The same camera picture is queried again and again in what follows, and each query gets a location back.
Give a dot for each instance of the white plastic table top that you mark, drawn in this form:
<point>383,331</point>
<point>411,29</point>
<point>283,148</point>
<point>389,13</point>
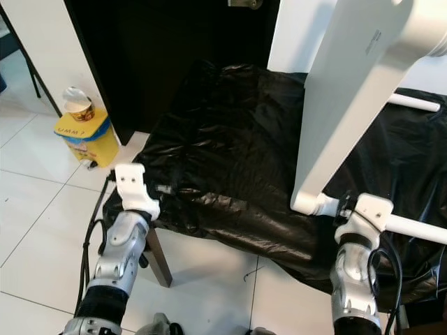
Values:
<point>342,105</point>

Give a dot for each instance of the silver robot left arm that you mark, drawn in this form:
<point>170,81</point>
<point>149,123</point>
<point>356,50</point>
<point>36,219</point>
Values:
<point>119,255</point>

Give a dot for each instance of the black plastic table cover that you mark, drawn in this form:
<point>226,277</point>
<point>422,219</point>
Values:
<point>223,139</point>

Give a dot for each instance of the yellow blue cardboard box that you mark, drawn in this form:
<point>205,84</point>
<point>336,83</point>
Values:
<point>91,139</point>

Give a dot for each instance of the instant noodle cup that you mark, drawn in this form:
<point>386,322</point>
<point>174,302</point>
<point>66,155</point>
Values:
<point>78,105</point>

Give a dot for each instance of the dark grey robot left foot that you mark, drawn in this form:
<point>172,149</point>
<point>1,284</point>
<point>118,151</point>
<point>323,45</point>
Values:
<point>159,324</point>

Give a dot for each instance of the dark grey robot foot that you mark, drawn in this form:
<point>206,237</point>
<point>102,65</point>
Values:
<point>262,331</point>
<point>159,324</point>

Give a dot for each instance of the black door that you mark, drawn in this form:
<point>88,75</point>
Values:
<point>167,42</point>

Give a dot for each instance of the dark grey robot right foot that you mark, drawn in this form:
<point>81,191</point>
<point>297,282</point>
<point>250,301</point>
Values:
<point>262,331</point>

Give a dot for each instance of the thin black rod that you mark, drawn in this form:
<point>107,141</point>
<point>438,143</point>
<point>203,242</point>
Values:
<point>35,70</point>

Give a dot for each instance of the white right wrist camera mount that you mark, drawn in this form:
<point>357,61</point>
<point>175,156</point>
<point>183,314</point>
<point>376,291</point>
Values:
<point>370,209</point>

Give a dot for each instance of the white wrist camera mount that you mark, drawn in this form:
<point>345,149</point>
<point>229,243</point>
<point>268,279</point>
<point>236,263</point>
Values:
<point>370,209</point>
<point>133,185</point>

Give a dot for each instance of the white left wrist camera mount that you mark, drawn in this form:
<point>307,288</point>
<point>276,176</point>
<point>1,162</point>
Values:
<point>133,185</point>

